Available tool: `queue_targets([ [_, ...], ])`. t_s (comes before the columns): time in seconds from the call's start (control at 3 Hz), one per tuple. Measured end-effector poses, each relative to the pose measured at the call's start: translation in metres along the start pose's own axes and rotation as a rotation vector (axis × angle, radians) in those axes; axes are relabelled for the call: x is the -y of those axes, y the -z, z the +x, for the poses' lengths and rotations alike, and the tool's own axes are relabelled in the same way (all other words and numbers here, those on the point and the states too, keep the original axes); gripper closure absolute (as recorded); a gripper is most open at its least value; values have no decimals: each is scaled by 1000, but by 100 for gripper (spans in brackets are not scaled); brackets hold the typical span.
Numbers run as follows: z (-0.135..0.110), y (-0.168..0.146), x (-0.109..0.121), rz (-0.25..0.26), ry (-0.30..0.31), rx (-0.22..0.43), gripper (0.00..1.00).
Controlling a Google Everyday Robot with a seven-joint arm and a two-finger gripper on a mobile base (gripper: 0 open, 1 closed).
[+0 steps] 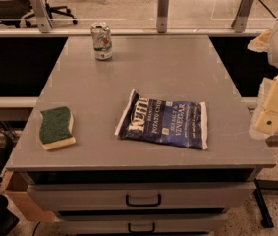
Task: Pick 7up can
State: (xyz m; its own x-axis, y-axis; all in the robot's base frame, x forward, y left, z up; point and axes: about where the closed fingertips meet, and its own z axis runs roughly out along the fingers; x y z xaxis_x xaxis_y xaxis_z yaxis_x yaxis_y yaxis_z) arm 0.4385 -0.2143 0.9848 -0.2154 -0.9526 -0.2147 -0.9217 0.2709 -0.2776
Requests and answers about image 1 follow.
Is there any green 7up soda can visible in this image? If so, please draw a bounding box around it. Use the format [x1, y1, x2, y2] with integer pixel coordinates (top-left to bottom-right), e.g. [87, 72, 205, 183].
[90, 23, 112, 60]

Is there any blue Kettle chips bag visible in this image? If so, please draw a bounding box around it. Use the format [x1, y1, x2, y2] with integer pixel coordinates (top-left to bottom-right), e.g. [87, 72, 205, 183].
[115, 89, 208, 149]

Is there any grey upper drawer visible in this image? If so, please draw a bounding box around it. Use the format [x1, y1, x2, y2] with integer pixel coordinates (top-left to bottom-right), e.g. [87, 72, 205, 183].
[28, 182, 254, 212]

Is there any grey drawer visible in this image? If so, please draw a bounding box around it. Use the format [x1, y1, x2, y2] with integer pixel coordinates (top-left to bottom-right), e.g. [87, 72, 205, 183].
[28, 182, 254, 212]
[57, 213, 227, 235]

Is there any black table leg stand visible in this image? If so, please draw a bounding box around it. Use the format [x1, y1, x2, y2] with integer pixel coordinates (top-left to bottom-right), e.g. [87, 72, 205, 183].
[253, 179, 278, 228]

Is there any grey lower drawer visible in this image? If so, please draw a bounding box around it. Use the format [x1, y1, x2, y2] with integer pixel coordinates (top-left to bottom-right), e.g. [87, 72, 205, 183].
[57, 213, 227, 235]

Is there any green and yellow sponge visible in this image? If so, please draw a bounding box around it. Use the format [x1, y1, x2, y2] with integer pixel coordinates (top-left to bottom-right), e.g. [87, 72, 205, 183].
[39, 106, 76, 150]

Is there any cardboard box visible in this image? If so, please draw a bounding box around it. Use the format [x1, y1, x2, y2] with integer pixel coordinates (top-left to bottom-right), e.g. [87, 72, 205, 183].
[0, 171, 55, 222]

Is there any right metal bracket post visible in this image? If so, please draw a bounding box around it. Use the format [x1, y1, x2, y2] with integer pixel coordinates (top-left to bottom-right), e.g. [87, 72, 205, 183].
[231, 0, 254, 33]

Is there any metal bracket post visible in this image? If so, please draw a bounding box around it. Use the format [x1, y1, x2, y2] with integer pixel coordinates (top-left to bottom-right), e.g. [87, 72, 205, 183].
[231, 0, 254, 33]
[29, 0, 52, 33]
[156, 0, 169, 33]

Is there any middle metal bracket post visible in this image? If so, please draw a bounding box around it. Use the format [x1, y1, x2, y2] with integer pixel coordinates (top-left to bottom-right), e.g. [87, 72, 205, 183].
[156, 0, 169, 33]

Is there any black upper drawer handle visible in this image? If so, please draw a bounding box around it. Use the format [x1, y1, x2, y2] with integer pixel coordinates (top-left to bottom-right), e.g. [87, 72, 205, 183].
[125, 194, 162, 208]

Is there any black drawer handle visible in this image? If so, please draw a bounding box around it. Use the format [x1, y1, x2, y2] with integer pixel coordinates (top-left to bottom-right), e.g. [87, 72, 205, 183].
[125, 194, 162, 208]
[127, 222, 156, 234]

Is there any black lower drawer handle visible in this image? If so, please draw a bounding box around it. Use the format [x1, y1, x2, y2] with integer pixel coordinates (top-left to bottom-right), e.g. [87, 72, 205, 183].
[127, 222, 156, 234]

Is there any left metal bracket post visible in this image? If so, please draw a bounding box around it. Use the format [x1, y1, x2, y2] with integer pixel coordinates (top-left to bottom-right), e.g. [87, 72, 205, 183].
[29, 0, 52, 33]

